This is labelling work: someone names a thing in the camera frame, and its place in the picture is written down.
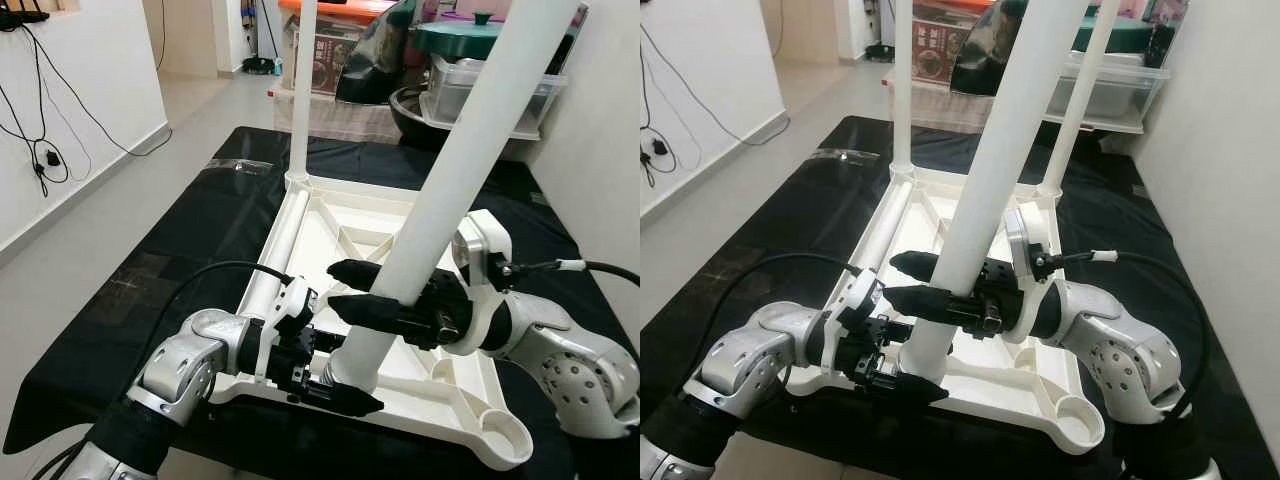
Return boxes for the black wall cable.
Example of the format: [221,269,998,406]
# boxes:
[20,25,173,159]
[0,25,71,199]
[640,60,681,191]
[640,22,793,146]

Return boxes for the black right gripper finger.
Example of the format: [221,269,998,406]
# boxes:
[327,293,422,332]
[327,258,387,293]
[888,250,946,283]
[880,285,976,326]

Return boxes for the light wooden door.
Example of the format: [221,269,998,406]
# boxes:
[143,0,216,79]
[760,0,836,61]

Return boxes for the dark picture frame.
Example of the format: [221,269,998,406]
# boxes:
[1145,0,1191,69]
[560,5,591,76]

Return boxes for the pink box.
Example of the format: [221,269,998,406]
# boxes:
[425,0,521,19]

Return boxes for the black wok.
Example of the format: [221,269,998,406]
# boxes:
[388,85,451,141]

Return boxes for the black power strip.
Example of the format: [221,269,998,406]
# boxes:
[0,0,51,31]

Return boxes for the clear tape strip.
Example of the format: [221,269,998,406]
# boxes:
[203,157,273,176]
[812,147,881,166]

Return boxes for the clear plastic bin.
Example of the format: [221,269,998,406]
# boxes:
[425,55,569,141]
[1050,50,1171,131]

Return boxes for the green pot lid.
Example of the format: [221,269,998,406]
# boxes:
[415,12,506,61]
[1075,15,1151,51]

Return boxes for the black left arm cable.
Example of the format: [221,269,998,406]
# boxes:
[120,260,296,401]
[690,252,861,401]

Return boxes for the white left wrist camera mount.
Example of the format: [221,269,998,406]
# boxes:
[825,268,886,376]
[255,278,321,386]

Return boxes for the beige woven mat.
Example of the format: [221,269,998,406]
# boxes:
[885,75,1001,131]
[270,85,401,146]

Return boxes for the black shiny bag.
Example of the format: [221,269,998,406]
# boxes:
[950,0,1021,96]
[335,0,421,106]

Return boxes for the black table cloth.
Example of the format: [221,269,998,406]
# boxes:
[640,115,1226,480]
[3,125,626,480]

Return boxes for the white plastic table top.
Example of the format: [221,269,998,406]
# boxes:
[210,172,536,471]
[785,165,1106,456]

